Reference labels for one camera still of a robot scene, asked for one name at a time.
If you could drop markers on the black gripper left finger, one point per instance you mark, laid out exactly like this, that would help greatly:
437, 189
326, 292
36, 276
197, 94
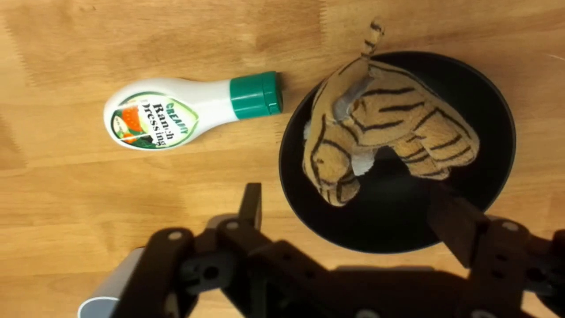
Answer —
251, 205

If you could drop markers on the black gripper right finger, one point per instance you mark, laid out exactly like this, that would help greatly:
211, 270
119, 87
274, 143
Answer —
460, 226

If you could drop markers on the black bowl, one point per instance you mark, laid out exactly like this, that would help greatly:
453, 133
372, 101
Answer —
470, 117

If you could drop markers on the white ranch dressing bottle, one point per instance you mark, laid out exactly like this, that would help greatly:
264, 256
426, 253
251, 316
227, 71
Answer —
195, 108

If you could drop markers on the white cup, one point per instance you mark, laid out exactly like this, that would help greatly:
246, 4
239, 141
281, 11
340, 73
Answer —
100, 293

